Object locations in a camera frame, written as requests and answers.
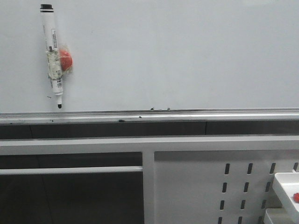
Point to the red round magnet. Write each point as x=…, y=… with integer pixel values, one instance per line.
x=65, y=59

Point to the white black whiteboard marker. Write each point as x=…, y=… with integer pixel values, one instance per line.
x=52, y=52

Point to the white whiteboard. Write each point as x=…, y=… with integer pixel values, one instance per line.
x=132, y=55

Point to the white slotted pegboard panel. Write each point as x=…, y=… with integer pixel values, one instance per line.
x=218, y=187

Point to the white plastic bin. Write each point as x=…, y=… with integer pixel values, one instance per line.
x=285, y=186
x=276, y=216

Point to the lower white plastic bin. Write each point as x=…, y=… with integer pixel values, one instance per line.
x=276, y=216

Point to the small red object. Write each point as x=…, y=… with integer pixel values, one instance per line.
x=296, y=197

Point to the white metal frame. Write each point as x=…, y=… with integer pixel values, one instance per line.
x=98, y=181

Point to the aluminium whiteboard tray rail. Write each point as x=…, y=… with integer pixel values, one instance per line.
x=152, y=115

